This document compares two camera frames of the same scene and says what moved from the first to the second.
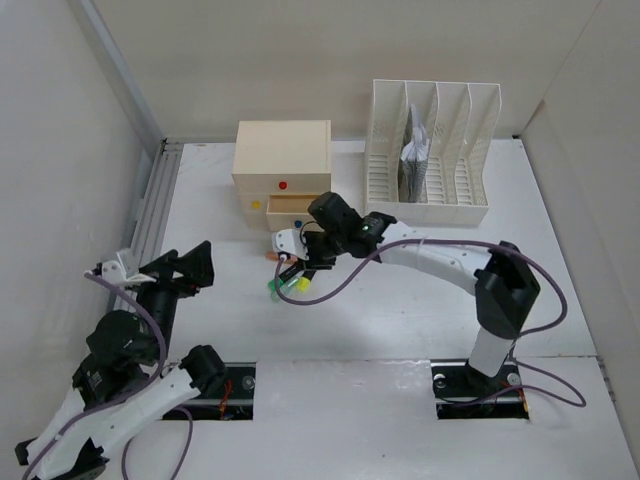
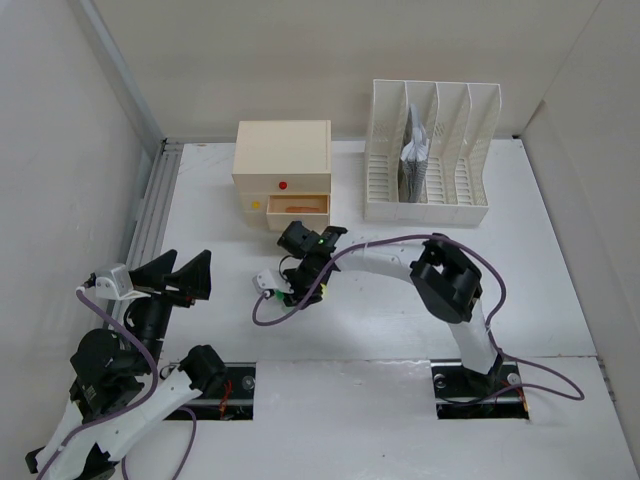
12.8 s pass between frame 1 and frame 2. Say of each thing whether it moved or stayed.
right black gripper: moved
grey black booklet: stayed
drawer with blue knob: stayed
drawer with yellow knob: stayed
